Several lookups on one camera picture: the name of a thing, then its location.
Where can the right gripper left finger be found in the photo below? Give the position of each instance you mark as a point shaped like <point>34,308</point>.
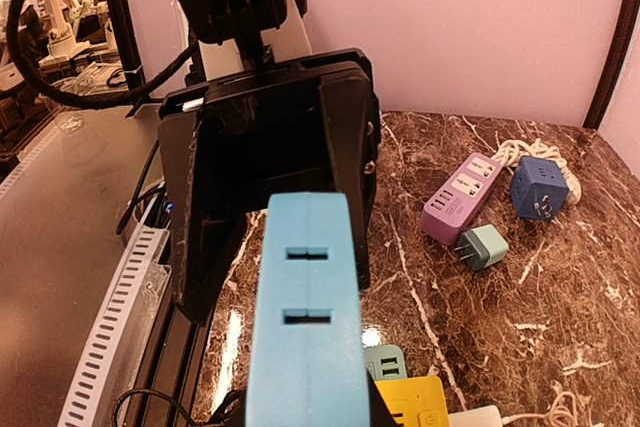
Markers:
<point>231,411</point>

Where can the teal power strip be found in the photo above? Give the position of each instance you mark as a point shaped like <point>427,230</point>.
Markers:
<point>385,362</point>

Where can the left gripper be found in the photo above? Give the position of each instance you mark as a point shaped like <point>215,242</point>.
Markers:
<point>227,145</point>

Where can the small teal plug adapter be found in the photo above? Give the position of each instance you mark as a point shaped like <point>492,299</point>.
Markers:
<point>481,247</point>

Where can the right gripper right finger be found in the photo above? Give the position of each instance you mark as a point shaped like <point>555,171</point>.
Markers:
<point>379,414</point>

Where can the yellow cube socket adapter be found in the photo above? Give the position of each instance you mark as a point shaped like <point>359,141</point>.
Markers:
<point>415,402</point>

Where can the white slotted cable duct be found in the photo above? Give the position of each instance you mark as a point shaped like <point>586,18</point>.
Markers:
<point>113,351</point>

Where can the dark blue cube adapter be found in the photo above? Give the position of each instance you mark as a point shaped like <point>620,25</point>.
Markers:
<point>538,189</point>

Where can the purple power strip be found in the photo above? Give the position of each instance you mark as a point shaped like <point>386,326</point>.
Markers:
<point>450,210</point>

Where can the white usb charger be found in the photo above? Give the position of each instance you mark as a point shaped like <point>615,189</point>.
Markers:
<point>487,416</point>

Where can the blue square socket adapter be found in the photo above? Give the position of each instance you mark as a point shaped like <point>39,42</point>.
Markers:
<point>307,363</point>

